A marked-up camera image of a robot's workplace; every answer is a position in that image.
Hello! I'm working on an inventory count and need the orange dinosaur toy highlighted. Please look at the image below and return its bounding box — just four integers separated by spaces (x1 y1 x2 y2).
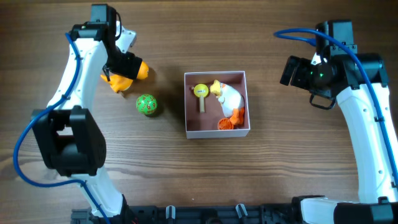
101 62 149 93

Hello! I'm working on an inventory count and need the green numbered ball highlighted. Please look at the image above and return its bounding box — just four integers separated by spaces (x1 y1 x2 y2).
136 94 158 115

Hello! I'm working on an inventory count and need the yellow wooden rattle drum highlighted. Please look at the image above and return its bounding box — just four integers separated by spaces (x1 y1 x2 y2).
192 83 209 113

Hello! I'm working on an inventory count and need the white plush duck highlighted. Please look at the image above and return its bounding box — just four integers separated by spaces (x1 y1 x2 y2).
210 80 245 126

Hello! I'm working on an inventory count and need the orange plastic wheel toy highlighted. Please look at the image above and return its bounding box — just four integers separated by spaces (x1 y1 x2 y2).
217 118 234 130

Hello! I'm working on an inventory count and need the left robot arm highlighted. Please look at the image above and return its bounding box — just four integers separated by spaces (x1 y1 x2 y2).
27 4 149 223

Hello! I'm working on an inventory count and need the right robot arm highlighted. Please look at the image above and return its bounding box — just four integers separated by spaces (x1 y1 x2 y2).
275 20 397 223

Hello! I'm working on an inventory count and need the white cardboard box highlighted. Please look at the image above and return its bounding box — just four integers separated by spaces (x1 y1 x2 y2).
184 71 251 139

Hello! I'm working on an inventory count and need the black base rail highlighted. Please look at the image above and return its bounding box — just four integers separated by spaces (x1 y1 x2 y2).
71 203 333 224

